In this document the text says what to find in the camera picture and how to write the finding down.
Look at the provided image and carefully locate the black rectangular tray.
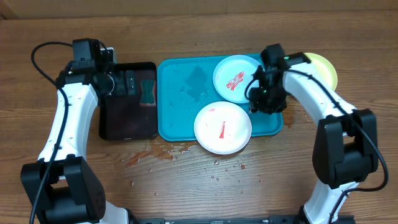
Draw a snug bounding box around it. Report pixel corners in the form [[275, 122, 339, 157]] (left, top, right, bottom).
[[99, 62, 158, 141]]

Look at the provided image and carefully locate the light blue plastic plate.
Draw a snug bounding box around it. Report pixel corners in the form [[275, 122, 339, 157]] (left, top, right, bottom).
[[213, 55, 261, 104]]

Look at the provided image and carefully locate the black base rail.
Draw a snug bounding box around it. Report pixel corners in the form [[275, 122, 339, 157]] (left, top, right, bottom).
[[133, 214, 355, 224]]

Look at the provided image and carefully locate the white plastic plate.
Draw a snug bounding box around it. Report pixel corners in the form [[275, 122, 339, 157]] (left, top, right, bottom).
[[193, 101, 252, 155]]

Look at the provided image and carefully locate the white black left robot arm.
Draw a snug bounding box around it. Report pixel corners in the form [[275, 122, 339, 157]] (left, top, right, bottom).
[[21, 71, 137, 223]]

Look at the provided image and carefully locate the green pink sponge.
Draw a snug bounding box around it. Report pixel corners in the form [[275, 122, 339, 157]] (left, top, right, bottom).
[[140, 80, 156, 106]]

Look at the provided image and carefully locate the yellow-green plastic plate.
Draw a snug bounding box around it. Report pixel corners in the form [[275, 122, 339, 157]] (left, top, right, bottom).
[[305, 52, 338, 90]]

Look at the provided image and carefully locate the teal plastic serving tray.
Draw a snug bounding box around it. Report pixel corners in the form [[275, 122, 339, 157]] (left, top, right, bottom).
[[157, 54, 284, 142]]

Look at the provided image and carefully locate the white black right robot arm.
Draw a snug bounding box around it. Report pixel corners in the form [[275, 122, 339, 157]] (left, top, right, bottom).
[[245, 55, 389, 223]]

